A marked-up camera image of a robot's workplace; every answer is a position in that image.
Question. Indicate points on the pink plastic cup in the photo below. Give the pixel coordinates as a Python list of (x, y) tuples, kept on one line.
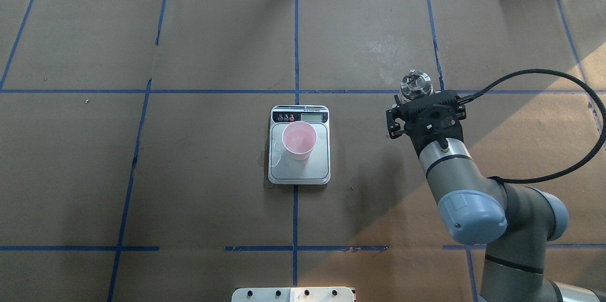
[(299, 139)]

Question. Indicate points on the silver digital kitchen scale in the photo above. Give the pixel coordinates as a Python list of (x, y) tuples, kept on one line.
[(282, 169)]

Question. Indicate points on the clear glass sauce bottle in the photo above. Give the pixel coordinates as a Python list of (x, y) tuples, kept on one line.
[(416, 84)]

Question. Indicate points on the white pillar with base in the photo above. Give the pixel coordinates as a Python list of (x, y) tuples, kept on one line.
[(295, 294)]

